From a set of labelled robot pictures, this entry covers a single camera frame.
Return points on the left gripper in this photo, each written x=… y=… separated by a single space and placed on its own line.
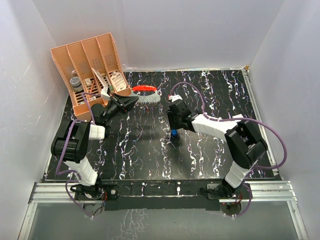
x=124 y=103

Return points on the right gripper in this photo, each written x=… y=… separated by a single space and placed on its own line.
x=173 y=125

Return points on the key with blue tag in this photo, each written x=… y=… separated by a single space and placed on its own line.
x=173 y=132

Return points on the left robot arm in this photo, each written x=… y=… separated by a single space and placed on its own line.
x=71 y=141

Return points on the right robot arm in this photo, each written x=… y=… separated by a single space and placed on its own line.
x=245 y=143

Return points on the white paper card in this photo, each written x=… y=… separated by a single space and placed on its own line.
x=105 y=84

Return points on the white labelled packet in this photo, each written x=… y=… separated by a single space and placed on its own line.
x=118 y=81

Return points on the orange pencil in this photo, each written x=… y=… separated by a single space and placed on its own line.
x=91 y=87

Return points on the pink desk organizer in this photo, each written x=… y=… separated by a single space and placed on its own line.
x=77 y=60

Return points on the grey round jar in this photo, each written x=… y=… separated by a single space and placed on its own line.
x=76 y=84

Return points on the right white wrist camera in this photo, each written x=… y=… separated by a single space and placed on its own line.
x=173 y=98

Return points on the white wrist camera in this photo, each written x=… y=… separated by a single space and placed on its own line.
x=105 y=93
x=173 y=98

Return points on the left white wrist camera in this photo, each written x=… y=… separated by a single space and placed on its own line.
x=105 y=93

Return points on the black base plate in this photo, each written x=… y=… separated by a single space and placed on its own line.
x=165 y=194

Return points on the aluminium frame rail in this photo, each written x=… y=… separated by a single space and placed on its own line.
x=165 y=210

